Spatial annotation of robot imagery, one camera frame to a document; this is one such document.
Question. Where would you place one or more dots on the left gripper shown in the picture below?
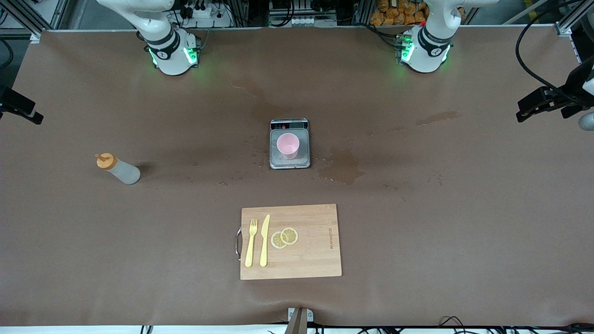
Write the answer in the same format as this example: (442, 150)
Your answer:
(571, 91)

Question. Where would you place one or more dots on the squeeze bottle with orange cap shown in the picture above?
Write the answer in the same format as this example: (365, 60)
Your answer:
(123, 172)

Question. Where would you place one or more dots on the pink plastic cup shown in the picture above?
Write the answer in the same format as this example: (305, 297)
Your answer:
(287, 144)

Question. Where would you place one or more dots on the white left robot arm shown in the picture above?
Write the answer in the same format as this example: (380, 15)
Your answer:
(427, 51)

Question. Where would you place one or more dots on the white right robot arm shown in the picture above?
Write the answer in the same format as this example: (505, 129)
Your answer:
(171, 55)

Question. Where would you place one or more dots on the orange snack bags heap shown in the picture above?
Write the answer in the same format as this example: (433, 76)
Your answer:
(394, 16)

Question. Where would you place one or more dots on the brown table mat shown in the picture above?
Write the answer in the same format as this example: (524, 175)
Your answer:
(417, 232)

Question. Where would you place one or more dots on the white power strip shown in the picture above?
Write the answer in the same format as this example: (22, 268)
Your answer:
(218, 21)

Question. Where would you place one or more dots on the steel digital kitchen scale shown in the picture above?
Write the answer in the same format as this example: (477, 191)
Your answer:
(304, 161)

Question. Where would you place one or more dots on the yellow plastic fork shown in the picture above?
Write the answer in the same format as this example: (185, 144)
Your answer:
(251, 241)

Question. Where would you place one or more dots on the yellow plastic knife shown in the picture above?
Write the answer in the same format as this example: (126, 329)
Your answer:
(264, 241)

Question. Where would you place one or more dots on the dried lemon slice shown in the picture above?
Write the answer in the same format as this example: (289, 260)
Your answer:
(289, 235)
(276, 241)

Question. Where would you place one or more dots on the aluminium frame post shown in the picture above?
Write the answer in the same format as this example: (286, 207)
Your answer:
(363, 11)
(241, 11)

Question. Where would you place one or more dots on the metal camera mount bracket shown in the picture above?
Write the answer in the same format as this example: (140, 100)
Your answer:
(299, 320)

